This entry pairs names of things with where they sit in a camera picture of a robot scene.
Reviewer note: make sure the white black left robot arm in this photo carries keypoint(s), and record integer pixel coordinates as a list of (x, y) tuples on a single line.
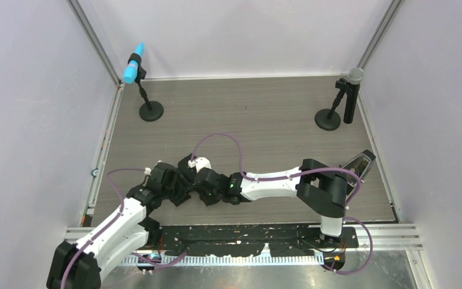
[(88, 261)]

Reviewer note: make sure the black right microphone stand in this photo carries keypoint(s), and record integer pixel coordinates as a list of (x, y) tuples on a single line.
[(329, 119)]

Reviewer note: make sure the black mounting base plate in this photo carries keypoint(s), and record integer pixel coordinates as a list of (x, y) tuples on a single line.
[(249, 240)]

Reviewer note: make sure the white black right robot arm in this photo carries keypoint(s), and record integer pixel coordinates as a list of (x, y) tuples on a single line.
[(322, 188)]

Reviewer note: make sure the aluminium frame rail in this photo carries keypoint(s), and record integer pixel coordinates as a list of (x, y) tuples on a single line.
[(371, 238)]

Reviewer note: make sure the black microphone stand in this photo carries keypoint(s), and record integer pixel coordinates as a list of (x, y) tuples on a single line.
[(150, 111), (329, 119)]

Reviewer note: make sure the black silver microphone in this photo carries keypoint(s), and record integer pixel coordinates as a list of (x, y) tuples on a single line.
[(353, 81)]

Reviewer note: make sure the blue microphone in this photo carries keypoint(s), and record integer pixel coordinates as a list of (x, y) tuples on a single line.
[(132, 70)]

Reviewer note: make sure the clear black box device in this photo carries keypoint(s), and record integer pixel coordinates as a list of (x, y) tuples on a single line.
[(361, 164)]

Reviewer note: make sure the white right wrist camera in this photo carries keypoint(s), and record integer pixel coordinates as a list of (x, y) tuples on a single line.
[(199, 163)]

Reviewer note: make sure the black zip tool case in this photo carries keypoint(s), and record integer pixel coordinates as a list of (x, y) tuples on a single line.
[(189, 173)]

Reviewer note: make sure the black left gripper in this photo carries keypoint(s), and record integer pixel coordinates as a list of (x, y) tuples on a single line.
[(184, 188)]

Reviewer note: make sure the black left microphone stand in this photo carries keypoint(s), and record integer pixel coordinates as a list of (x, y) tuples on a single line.
[(150, 111)]

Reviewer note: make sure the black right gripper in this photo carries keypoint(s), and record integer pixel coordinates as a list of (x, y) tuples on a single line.
[(207, 201)]

